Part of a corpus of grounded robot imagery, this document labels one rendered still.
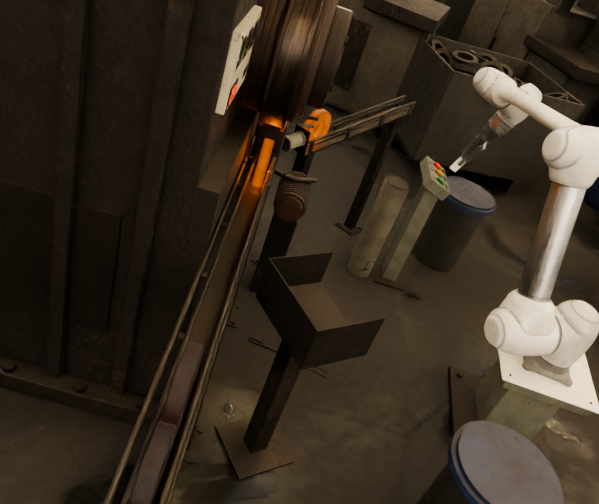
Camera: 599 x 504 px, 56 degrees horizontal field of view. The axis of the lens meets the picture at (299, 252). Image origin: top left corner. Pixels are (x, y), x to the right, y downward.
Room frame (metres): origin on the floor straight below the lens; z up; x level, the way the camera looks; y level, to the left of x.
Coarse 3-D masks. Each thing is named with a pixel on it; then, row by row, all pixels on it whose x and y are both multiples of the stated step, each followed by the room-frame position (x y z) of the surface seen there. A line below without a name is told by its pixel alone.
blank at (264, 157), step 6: (264, 144) 1.60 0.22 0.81; (270, 144) 1.61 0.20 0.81; (264, 150) 1.58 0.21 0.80; (270, 150) 1.59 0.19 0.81; (264, 156) 1.57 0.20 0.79; (258, 162) 1.55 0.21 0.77; (264, 162) 1.56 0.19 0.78; (258, 168) 1.55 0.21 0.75; (264, 168) 1.55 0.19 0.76; (258, 174) 1.55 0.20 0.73; (264, 174) 1.55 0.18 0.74; (252, 180) 1.56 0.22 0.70; (258, 180) 1.55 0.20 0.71; (258, 186) 1.57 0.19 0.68
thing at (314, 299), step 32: (288, 256) 1.21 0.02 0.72; (320, 256) 1.28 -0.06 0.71; (288, 288) 1.08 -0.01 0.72; (320, 288) 1.28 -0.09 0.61; (288, 320) 1.05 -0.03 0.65; (320, 320) 1.16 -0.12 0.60; (288, 352) 1.13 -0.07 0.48; (320, 352) 1.00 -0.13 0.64; (352, 352) 1.07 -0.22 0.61; (288, 384) 1.14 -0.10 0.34; (256, 416) 1.14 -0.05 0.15; (256, 448) 1.13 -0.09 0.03
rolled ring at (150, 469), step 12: (156, 432) 0.57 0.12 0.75; (168, 432) 0.58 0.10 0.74; (156, 444) 0.54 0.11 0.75; (168, 444) 0.55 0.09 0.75; (144, 456) 0.52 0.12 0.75; (156, 456) 0.53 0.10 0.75; (168, 456) 0.60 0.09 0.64; (144, 468) 0.50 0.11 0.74; (156, 468) 0.51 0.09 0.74; (144, 480) 0.49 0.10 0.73; (156, 480) 0.49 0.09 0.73; (132, 492) 0.47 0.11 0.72; (144, 492) 0.48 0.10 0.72; (156, 492) 0.56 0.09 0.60
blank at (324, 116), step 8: (312, 112) 2.09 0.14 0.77; (320, 112) 2.10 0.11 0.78; (328, 112) 2.14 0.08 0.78; (312, 120) 2.06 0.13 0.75; (320, 120) 2.10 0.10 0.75; (328, 120) 2.15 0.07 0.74; (312, 128) 2.06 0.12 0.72; (320, 128) 2.15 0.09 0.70; (328, 128) 2.17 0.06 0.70; (312, 136) 2.08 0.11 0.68
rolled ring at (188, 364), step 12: (192, 348) 0.75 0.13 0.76; (180, 360) 0.71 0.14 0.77; (192, 360) 0.72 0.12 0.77; (180, 372) 0.69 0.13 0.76; (192, 372) 0.70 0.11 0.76; (180, 384) 0.67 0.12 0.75; (192, 384) 0.78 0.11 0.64; (168, 396) 0.65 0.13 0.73; (180, 396) 0.66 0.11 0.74; (168, 408) 0.64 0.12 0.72; (180, 408) 0.65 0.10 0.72; (168, 420) 0.64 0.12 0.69; (180, 420) 0.69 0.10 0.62
